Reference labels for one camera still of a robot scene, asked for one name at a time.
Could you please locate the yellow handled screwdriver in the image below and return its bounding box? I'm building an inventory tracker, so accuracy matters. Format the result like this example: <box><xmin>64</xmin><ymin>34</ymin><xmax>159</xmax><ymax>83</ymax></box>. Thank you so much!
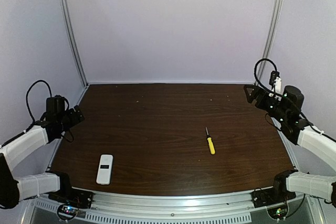
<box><xmin>205</xmin><ymin>127</ymin><xmax>216</xmax><ymax>155</ymax></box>

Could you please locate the white remote control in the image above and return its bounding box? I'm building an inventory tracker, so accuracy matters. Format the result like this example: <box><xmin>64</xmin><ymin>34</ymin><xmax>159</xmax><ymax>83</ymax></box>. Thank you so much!
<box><xmin>96</xmin><ymin>154</ymin><xmax>113</xmax><ymax>185</ymax></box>

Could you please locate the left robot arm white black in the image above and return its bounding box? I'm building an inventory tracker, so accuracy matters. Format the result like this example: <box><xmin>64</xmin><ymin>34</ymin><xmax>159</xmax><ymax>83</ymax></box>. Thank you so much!
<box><xmin>1</xmin><ymin>105</ymin><xmax>85</xmax><ymax>209</ymax></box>

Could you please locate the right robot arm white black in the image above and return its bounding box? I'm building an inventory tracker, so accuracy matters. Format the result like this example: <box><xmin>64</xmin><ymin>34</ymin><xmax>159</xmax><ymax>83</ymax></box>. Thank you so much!
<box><xmin>244</xmin><ymin>84</ymin><xmax>335</xmax><ymax>206</ymax></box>

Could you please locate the right black camera cable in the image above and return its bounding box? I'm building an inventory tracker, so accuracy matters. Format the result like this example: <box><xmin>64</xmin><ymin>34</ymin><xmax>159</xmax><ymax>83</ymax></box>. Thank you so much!
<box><xmin>253</xmin><ymin>58</ymin><xmax>279</xmax><ymax>91</ymax></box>

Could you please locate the black camera cable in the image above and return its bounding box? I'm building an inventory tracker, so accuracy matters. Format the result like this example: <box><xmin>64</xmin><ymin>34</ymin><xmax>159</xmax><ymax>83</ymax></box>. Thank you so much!
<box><xmin>253</xmin><ymin>58</ymin><xmax>279</xmax><ymax>91</ymax></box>
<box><xmin>25</xmin><ymin>79</ymin><xmax>53</xmax><ymax>124</ymax></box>

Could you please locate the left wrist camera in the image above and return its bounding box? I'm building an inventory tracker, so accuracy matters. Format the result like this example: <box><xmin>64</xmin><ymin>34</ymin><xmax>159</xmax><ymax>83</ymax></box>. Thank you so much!
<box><xmin>46</xmin><ymin>95</ymin><xmax>65</xmax><ymax>121</ymax></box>

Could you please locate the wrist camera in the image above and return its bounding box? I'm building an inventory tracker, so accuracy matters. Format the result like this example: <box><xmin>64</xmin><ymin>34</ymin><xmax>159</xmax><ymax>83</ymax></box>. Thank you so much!
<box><xmin>269</xmin><ymin>70</ymin><xmax>282</xmax><ymax>93</ymax></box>
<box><xmin>46</xmin><ymin>95</ymin><xmax>65</xmax><ymax>121</ymax></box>

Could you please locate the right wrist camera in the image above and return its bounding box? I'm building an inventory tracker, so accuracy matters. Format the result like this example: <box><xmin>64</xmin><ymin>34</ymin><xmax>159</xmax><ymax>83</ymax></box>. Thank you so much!
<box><xmin>269</xmin><ymin>70</ymin><xmax>282</xmax><ymax>93</ymax></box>

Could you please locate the left black camera cable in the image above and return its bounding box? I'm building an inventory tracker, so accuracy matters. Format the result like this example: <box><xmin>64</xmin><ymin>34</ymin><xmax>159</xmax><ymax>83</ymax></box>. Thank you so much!
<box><xmin>25</xmin><ymin>79</ymin><xmax>53</xmax><ymax>124</ymax></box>

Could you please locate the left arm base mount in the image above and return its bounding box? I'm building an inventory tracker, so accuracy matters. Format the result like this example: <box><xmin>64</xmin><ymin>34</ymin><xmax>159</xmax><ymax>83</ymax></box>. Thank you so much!
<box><xmin>48</xmin><ymin>189</ymin><xmax>93</xmax><ymax>209</ymax></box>

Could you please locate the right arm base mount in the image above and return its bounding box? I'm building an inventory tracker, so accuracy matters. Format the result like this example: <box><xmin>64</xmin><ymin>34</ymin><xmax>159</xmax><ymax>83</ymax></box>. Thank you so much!
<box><xmin>250</xmin><ymin>187</ymin><xmax>296</xmax><ymax>208</ymax></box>

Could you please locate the front aluminium rail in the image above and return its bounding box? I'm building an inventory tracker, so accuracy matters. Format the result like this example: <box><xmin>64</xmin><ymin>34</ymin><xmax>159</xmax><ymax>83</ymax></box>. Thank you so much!
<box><xmin>22</xmin><ymin>178</ymin><xmax>325</xmax><ymax>224</ymax></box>

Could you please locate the right aluminium frame post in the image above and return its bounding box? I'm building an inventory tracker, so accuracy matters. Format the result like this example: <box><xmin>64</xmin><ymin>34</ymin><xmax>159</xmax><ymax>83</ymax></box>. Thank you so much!
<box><xmin>256</xmin><ymin>0</ymin><xmax>287</xmax><ymax>78</ymax></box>

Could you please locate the aluminium frame post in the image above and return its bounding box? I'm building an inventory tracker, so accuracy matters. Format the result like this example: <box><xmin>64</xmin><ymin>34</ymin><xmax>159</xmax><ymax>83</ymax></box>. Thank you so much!
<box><xmin>256</xmin><ymin>0</ymin><xmax>287</xmax><ymax>78</ymax></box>
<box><xmin>60</xmin><ymin>0</ymin><xmax>88</xmax><ymax>88</ymax></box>

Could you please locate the left aluminium frame post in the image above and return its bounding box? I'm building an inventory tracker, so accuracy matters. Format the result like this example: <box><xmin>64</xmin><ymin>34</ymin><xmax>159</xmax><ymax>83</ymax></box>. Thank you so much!
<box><xmin>60</xmin><ymin>0</ymin><xmax>88</xmax><ymax>88</ymax></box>

